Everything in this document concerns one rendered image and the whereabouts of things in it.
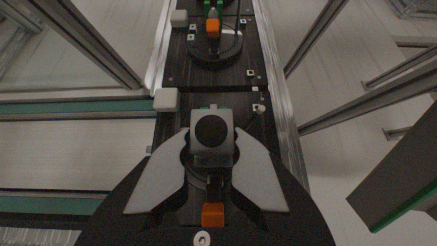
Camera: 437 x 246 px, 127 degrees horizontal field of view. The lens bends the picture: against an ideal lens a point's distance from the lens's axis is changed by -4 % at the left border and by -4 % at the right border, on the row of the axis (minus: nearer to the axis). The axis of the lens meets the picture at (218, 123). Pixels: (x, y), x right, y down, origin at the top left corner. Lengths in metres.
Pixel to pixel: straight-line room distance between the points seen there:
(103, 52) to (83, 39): 0.03
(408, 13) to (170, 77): 1.06
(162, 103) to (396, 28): 1.01
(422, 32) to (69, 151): 1.37
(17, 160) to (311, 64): 0.89
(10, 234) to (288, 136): 0.53
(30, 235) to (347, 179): 0.67
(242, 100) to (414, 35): 0.90
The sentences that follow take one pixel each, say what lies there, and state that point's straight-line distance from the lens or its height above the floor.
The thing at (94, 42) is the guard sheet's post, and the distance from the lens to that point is 0.28.
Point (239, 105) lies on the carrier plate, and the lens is 0.26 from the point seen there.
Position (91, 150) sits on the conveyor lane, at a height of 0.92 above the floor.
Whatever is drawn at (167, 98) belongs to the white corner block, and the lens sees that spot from 0.26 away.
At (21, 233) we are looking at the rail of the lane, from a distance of 0.43.
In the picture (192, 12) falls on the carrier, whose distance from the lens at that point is 0.48.
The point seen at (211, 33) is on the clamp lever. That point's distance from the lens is 0.24.
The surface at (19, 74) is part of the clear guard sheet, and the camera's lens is 0.48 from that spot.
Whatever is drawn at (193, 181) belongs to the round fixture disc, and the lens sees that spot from 0.21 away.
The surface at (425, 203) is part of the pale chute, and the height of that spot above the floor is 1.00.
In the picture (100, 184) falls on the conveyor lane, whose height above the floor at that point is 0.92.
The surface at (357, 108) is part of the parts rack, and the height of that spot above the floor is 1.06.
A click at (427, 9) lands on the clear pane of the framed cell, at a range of 1.16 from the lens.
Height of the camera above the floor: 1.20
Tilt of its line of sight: 71 degrees down
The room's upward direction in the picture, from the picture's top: 1 degrees counter-clockwise
